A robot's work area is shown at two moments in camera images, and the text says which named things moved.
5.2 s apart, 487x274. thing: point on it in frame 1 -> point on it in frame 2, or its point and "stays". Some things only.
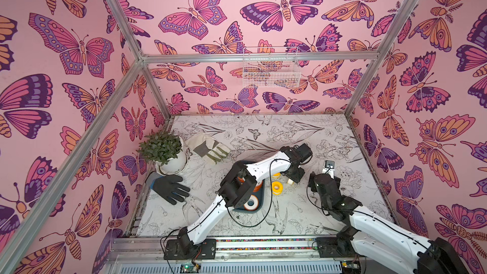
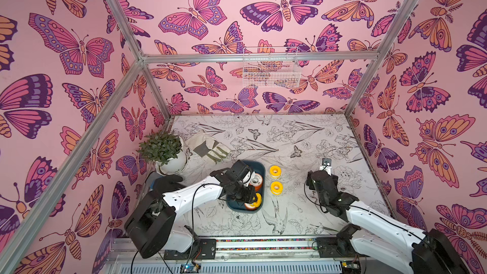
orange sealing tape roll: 258,186 stays
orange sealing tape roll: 276,188 stays
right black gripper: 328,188 stays
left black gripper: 298,178 -> 248,198
